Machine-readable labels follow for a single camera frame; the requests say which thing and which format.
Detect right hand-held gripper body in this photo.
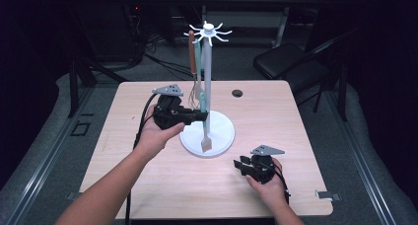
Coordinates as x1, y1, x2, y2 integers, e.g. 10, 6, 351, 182
244, 144, 286, 186

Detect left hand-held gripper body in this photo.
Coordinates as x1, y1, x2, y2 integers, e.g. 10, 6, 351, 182
151, 83, 195, 131

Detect white utensil rack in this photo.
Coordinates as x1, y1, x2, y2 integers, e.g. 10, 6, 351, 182
178, 20, 237, 159

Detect teal handled basting brush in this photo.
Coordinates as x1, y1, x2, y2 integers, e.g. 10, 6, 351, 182
198, 92, 213, 153

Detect wooden handled wire whisk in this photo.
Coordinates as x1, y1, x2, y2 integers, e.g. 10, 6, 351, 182
187, 30, 202, 110

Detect person's right hand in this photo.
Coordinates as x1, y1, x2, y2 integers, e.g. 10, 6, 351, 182
245, 158, 291, 210

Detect person's left hand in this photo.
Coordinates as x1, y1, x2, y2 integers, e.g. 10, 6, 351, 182
133, 105, 186, 158

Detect dark equipment rack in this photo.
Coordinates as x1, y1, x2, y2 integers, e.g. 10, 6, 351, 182
98, 0, 176, 63

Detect black folding chair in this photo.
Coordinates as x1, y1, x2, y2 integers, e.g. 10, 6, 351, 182
252, 27, 350, 122

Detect black metal stand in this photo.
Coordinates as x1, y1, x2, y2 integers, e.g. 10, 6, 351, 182
65, 7, 130, 119

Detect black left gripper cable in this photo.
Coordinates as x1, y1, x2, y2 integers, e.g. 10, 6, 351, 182
124, 93, 160, 225

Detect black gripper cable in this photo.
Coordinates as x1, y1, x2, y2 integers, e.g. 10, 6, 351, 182
124, 93, 160, 225
260, 159, 293, 205

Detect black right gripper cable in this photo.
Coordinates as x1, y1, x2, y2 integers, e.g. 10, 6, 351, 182
260, 159, 293, 205

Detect black floor cables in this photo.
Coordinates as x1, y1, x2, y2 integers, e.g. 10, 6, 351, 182
143, 34, 205, 82

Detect metal floor rail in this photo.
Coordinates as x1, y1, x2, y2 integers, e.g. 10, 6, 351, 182
5, 86, 97, 225
323, 90, 397, 225

